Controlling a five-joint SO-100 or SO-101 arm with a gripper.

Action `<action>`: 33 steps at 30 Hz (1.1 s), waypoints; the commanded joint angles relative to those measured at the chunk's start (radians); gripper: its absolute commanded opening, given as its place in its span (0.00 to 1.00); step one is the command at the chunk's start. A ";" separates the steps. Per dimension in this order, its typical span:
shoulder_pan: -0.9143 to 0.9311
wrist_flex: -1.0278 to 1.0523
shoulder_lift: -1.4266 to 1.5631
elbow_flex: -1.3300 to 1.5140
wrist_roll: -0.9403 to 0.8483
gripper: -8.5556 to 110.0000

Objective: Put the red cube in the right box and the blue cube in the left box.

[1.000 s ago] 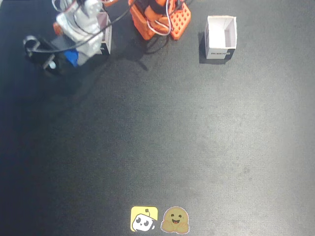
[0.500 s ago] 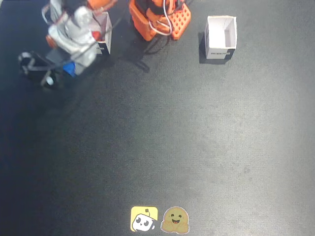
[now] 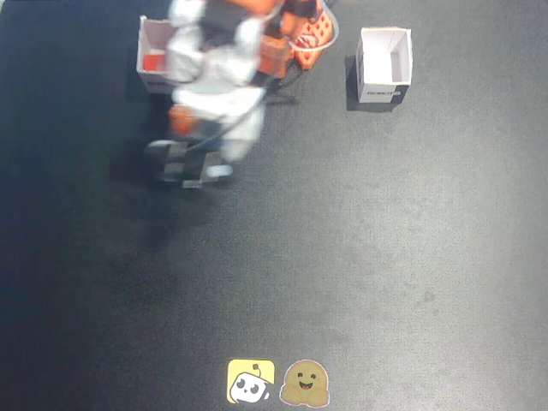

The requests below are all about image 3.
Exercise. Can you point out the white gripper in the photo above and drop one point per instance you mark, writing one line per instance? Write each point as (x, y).
(191, 159)

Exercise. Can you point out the black felt mat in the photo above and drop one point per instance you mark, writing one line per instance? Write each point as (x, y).
(342, 257)

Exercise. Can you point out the yellow robot face sticker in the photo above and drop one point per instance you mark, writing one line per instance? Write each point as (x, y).
(250, 381)

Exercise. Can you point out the white and orange robot arm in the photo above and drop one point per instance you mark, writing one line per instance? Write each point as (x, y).
(188, 55)

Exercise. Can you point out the red cube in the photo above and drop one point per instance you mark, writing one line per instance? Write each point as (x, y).
(154, 63)

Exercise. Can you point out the brown hugging face sticker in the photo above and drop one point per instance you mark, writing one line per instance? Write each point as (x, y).
(305, 383)

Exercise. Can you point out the white cardboard box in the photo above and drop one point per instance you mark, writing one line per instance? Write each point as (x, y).
(152, 38)
(381, 92)

